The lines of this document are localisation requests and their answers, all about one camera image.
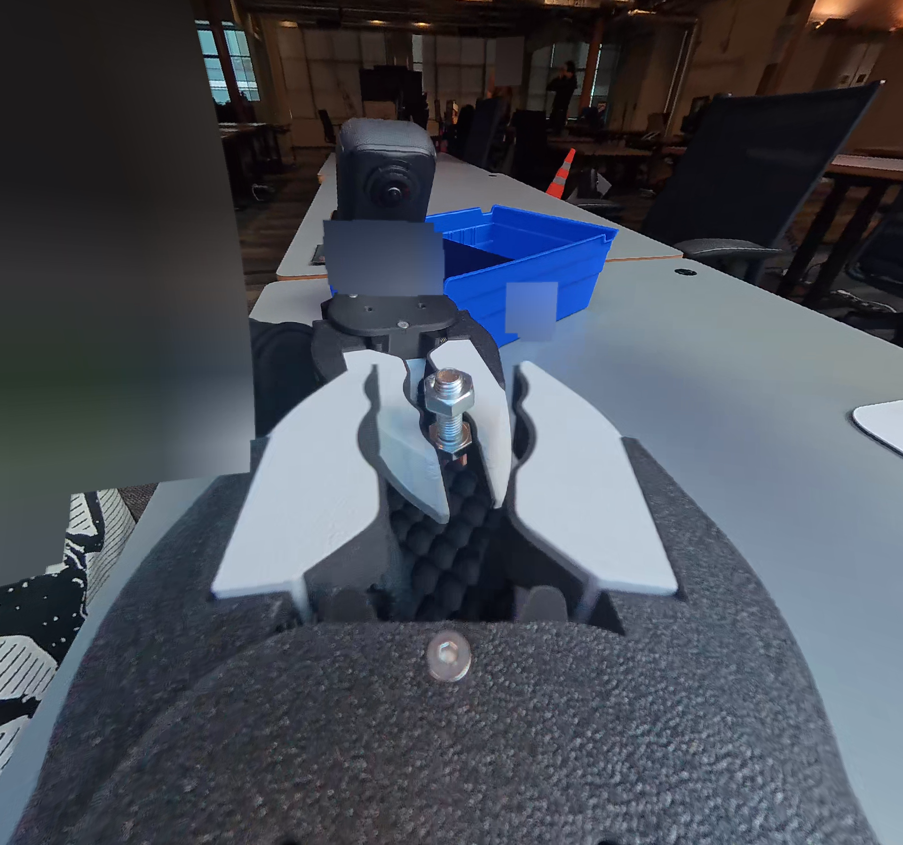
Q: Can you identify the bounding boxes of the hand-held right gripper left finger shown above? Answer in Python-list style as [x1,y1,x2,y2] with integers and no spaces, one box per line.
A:
[210,365,388,622]

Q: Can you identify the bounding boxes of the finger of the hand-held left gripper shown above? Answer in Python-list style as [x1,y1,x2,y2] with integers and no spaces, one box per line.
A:
[344,350,454,525]
[429,340,512,509]

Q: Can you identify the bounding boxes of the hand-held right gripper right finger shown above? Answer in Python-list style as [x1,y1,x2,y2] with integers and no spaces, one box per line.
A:
[511,362,680,626]

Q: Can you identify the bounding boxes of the silver hex bolt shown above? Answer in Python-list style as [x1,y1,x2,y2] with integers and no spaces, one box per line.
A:
[422,367,475,468]

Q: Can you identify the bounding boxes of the silver hex nut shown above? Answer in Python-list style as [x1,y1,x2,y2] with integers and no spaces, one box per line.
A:
[422,383,474,419]

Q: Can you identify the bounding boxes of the blue divided parts bin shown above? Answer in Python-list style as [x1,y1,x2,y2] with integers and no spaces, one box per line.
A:
[328,205,620,348]

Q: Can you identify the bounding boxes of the person's left hand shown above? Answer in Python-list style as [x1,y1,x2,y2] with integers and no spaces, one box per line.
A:
[250,319,329,438]

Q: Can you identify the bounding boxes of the dark bin divider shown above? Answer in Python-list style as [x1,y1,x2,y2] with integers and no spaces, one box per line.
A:
[442,235,526,276]

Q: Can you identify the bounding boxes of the black honeycomb wrist pad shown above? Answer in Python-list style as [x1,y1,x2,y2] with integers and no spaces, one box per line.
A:
[384,464,509,620]

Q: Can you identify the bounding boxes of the orange traffic cone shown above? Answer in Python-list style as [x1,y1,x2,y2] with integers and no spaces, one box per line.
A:
[545,148,577,198]

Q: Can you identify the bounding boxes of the black white patterned pants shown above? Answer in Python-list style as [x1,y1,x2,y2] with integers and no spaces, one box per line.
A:
[0,489,156,772]

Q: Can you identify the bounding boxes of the white document stand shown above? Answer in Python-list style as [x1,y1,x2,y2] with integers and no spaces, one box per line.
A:
[850,401,903,457]

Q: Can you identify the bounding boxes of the paned window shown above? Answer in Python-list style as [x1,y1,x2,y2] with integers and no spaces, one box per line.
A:
[196,20,258,104]

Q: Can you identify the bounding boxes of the black office chair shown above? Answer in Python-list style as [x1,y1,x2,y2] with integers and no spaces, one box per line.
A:
[638,81,886,275]
[836,203,903,348]

